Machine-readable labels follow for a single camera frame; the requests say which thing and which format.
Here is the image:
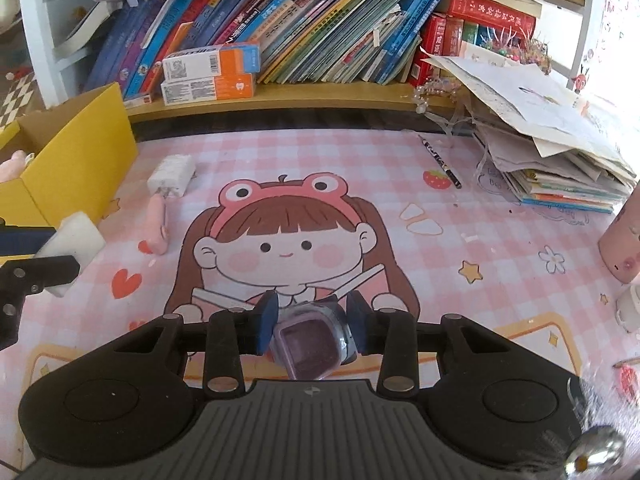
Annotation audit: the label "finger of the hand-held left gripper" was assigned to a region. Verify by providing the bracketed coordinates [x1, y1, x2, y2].
[0, 255, 81, 352]
[0, 226, 57, 259]

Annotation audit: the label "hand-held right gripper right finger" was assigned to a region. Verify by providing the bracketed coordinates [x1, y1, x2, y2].
[346, 291, 511, 395]

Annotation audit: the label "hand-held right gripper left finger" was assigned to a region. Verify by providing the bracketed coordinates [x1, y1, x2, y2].
[112, 291, 280, 395]

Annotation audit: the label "purple smartwatch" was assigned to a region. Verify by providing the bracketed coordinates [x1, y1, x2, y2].
[270, 305, 358, 381]

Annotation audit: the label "white foam block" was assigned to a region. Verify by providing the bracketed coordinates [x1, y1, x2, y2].
[35, 210, 107, 298]

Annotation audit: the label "pink plush toy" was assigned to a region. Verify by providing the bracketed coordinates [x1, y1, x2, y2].
[0, 150, 36, 183]

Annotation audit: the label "yellow cardboard box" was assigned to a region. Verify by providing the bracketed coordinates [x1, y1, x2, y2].
[0, 82, 139, 228]

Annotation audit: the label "white charger plug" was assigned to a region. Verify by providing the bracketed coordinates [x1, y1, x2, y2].
[147, 155, 196, 198]

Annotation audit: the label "pink printed desk mat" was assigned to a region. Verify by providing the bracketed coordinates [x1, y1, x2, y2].
[0, 127, 640, 461]

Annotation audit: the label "brown white chessboard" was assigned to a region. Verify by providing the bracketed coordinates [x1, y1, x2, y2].
[0, 72, 36, 128]

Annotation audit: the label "dark patterned pencil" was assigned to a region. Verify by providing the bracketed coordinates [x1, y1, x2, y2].
[419, 134, 463, 190]

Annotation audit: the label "thick dark paperback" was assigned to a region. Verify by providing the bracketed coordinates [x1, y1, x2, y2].
[62, 2, 123, 56]

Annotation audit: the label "orange white carton blue end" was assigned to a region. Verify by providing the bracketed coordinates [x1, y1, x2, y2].
[162, 42, 262, 82]

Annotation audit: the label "shiny metal knob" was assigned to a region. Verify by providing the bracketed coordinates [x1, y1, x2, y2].
[565, 425, 627, 480]

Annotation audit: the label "pink cup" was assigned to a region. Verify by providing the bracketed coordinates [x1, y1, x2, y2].
[598, 200, 640, 283]

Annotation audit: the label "small white bottle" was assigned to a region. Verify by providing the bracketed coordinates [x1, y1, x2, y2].
[615, 285, 640, 333]

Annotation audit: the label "pile of loose papers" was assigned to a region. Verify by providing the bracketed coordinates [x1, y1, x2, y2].
[417, 42, 638, 216]

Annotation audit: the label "row of colourful books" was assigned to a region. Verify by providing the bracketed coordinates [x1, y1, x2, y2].
[82, 0, 543, 101]

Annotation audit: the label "colourful bead flowers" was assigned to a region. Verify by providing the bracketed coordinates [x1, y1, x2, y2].
[477, 27, 553, 73]

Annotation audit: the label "white frame wooden bookshelf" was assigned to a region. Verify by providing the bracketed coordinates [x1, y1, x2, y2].
[17, 0, 601, 126]

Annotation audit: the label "pearl bead string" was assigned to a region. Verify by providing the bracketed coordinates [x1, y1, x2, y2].
[412, 79, 460, 116]

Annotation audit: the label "wall poster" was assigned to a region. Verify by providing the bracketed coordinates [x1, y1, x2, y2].
[582, 0, 640, 106]

